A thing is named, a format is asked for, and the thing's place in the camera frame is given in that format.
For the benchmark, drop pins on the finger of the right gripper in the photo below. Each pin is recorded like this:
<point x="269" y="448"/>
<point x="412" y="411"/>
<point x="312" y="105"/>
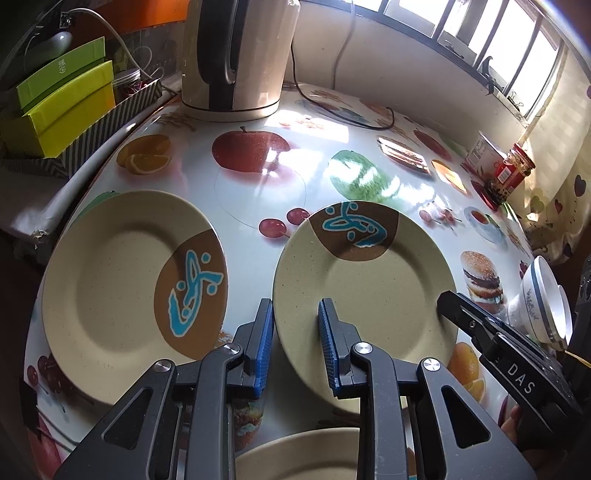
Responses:
<point x="477" y="323"/>

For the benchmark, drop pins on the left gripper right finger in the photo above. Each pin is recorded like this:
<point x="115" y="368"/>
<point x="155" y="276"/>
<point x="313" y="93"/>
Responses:
<point x="414" y="417"/>

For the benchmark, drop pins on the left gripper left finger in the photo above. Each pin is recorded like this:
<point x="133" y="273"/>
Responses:
<point x="138" y="438"/>

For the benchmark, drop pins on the white bowl blue stripe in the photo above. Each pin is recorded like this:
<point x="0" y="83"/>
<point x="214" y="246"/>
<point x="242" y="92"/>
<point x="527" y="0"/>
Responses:
<point x="541" y="309"/>

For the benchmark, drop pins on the beige plate brown patch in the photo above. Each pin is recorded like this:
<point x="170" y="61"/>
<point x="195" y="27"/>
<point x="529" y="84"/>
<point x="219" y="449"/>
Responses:
<point x="139" y="277"/>
<point x="384" y="275"/>

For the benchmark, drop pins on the person's right hand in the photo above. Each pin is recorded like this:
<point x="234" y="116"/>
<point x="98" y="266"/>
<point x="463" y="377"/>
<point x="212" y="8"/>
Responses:
<point x="509" y="421"/>

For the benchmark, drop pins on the beige plate bottom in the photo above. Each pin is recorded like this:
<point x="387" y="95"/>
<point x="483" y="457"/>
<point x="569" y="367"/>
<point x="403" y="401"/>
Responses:
<point x="321" y="454"/>

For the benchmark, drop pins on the red-labelled glass jar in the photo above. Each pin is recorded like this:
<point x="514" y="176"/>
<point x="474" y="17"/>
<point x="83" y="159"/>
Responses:
<point x="509" y="174"/>

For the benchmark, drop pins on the heart pattern curtain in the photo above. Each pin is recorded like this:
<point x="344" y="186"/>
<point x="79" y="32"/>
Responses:
<point x="553" y="203"/>

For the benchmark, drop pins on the white paper cup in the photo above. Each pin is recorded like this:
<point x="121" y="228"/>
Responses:
<point x="484" y="158"/>

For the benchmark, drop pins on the striped storage tray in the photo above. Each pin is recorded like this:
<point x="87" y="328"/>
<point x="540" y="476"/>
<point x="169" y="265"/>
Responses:
<point x="69" y="161"/>

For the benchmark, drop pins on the yellow cardboard box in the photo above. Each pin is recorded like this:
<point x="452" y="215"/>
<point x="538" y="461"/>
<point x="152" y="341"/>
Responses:
<point x="59" y="119"/>

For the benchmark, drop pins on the small glass jar dark lid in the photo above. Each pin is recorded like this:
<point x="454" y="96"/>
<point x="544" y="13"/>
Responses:
<point x="126" y="83"/>

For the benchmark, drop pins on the white electric kettle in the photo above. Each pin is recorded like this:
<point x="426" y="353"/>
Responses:
<point x="234" y="57"/>

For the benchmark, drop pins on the green cardboard box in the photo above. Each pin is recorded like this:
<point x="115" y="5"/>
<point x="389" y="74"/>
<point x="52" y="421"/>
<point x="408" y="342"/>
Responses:
<point x="58" y="72"/>

